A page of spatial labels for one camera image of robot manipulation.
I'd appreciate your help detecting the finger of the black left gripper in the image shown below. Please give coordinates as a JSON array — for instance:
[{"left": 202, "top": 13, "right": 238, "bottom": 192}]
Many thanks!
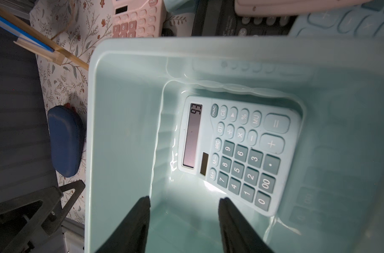
[{"left": 0, "top": 180, "right": 85, "bottom": 253}]

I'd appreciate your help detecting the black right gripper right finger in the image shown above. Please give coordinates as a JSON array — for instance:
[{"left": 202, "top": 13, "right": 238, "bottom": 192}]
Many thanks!
[{"left": 218, "top": 198, "right": 272, "bottom": 253}]

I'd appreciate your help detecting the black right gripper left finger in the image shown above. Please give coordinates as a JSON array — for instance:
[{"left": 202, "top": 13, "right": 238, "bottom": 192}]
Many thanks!
[{"left": 97, "top": 196, "right": 151, "bottom": 253}]

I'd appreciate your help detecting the teal calculator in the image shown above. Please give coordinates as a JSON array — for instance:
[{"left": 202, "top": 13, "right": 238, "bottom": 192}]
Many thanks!
[
  {"left": 289, "top": 1, "right": 384, "bottom": 40},
  {"left": 178, "top": 96, "right": 302, "bottom": 217}
]

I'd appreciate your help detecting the mint green storage box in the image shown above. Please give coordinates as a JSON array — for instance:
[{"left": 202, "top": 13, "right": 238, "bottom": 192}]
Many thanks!
[{"left": 85, "top": 37, "right": 384, "bottom": 253}]

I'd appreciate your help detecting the pink calculator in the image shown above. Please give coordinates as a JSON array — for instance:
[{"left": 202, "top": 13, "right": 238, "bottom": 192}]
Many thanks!
[
  {"left": 234, "top": 0, "right": 367, "bottom": 17},
  {"left": 112, "top": 0, "right": 167, "bottom": 38}
]

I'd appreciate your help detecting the black calculator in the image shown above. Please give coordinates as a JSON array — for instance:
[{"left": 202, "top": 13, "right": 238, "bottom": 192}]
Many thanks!
[{"left": 191, "top": 1, "right": 297, "bottom": 37}]

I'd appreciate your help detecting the pink calculator upside down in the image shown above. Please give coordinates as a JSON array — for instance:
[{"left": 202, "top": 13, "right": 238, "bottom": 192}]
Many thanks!
[{"left": 234, "top": 0, "right": 367, "bottom": 17}]

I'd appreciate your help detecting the teal calculator by box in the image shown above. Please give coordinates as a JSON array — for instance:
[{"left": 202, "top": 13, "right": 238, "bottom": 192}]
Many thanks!
[{"left": 289, "top": 1, "right": 384, "bottom": 40}]

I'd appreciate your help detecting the navy blue glasses case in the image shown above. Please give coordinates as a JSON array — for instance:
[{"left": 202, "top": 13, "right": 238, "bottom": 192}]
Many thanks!
[{"left": 47, "top": 105, "right": 86, "bottom": 178}]

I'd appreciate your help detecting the small red notebook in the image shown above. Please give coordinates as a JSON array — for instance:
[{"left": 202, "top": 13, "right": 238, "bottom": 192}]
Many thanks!
[{"left": 64, "top": 103, "right": 76, "bottom": 112}]

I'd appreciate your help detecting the wooden easel stand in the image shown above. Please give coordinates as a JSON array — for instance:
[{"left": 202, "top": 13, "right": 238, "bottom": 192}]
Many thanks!
[{"left": 0, "top": 7, "right": 89, "bottom": 71}]

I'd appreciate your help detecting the blue framed whiteboard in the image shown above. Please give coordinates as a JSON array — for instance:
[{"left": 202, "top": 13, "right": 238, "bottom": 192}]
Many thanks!
[{"left": 0, "top": 16, "right": 54, "bottom": 52}]

